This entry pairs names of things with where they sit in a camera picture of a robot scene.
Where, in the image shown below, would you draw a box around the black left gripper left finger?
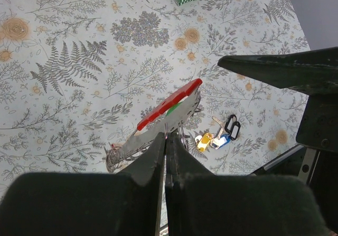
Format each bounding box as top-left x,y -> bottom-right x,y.
1,133 -> 166,235

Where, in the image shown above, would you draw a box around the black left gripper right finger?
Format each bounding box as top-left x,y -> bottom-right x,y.
165,134 -> 328,235

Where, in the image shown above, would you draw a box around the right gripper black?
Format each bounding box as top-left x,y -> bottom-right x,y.
218,47 -> 337,231

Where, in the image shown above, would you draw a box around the metal key holder red handle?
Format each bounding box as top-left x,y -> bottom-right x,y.
105,78 -> 203,173

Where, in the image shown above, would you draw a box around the yellow key tag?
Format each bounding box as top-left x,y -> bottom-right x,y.
196,133 -> 213,152

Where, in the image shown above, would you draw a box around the blue key tag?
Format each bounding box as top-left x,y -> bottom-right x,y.
210,135 -> 231,149

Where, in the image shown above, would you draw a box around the silver key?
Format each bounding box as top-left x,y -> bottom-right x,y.
211,116 -> 226,140

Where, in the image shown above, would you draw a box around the black key tag lower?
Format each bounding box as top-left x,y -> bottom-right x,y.
230,121 -> 241,140

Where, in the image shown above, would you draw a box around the black key tag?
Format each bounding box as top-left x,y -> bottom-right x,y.
230,121 -> 241,140
224,114 -> 237,134

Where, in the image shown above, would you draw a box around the black key tag upper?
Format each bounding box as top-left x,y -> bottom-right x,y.
224,114 -> 237,134

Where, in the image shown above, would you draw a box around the aluminium front rail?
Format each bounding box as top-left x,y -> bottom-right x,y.
250,145 -> 306,176

